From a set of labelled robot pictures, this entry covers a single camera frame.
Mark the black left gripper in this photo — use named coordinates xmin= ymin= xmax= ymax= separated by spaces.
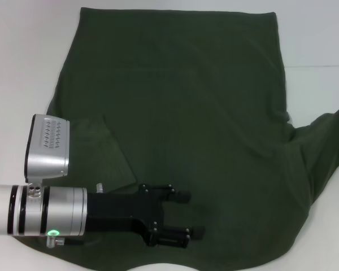
xmin=85 ymin=183 xmax=207 ymax=249

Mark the dark green shirt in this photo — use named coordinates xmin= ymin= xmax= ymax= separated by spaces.
xmin=13 ymin=7 xmax=339 ymax=271

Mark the silver cable connector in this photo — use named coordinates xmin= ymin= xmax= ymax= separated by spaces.
xmin=46 ymin=235 xmax=66 ymax=248

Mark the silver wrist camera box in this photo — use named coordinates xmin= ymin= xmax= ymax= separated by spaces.
xmin=24 ymin=113 xmax=71 ymax=198

